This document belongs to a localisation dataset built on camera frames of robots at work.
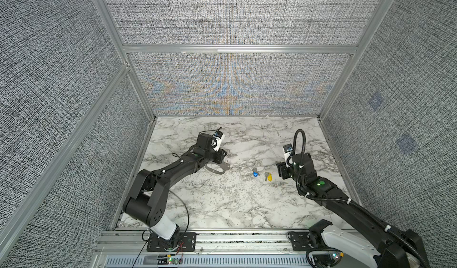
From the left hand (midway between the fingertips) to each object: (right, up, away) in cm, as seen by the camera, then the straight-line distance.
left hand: (224, 152), depth 91 cm
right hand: (+28, -2, -8) cm, 29 cm away
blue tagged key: (+16, -11, +4) cm, 20 cm away
